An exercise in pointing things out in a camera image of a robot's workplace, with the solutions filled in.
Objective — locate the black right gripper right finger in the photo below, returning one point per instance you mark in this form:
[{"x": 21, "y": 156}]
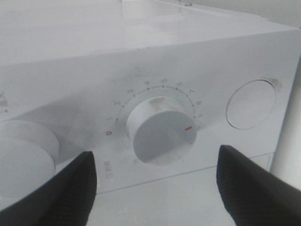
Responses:
[{"x": 253, "y": 196}]

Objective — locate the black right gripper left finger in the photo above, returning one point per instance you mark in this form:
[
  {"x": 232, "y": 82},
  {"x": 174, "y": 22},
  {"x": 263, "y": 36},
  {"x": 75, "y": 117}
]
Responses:
[{"x": 65, "y": 200}]

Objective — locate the round white door button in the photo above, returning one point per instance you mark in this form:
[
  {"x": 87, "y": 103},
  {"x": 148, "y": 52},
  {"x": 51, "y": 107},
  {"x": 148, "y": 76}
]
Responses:
[{"x": 250, "y": 104}]

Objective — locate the white microwave knob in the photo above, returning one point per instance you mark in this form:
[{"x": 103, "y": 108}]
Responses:
[
  {"x": 28, "y": 151},
  {"x": 161, "y": 131}
]

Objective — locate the white microwave oven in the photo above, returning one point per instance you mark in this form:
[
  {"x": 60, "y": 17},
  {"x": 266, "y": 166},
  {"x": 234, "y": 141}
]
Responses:
[{"x": 79, "y": 67}]

